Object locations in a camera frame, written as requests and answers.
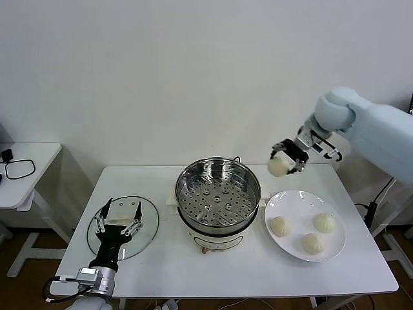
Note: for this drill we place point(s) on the laptop with lit screen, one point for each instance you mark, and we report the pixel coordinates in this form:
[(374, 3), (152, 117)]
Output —
[(411, 103)]

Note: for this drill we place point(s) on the white round plate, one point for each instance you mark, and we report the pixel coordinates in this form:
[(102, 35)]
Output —
[(290, 206)]

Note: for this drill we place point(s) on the white steamed baozi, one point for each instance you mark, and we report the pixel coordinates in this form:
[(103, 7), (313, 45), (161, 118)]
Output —
[(313, 243), (278, 167), (280, 226), (324, 223)]

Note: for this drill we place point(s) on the black power adapter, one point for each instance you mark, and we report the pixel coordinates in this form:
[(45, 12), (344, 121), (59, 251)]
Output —
[(371, 213)]

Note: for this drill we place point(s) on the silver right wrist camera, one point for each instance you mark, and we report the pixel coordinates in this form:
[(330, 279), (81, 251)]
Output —
[(306, 139)]

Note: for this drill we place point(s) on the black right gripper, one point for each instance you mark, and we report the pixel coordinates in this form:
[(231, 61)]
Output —
[(297, 150)]

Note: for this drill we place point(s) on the white side desk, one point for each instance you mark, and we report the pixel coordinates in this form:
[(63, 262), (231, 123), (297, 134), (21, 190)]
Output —
[(384, 223), (32, 181)]

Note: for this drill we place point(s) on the glass pot lid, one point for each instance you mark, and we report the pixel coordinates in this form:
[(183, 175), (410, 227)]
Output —
[(145, 219)]

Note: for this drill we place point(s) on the small black adapter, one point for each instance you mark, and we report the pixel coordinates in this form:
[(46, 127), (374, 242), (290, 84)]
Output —
[(7, 155)]

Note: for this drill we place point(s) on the white power strip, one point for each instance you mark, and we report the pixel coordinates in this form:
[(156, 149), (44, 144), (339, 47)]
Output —
[(169, 305)]

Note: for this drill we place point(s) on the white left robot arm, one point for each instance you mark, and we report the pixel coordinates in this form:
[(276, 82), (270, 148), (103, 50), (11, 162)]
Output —
[(108, 281)]

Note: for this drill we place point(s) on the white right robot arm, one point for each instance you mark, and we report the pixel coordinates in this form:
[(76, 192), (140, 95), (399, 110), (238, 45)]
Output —
[(380, 129)]

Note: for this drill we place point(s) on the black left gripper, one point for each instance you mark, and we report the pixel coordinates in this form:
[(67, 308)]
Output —
[(109, 240)]

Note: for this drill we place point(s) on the perforated steel steamer basket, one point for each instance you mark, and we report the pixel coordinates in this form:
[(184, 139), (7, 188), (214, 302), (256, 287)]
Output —
[(219, 181)]

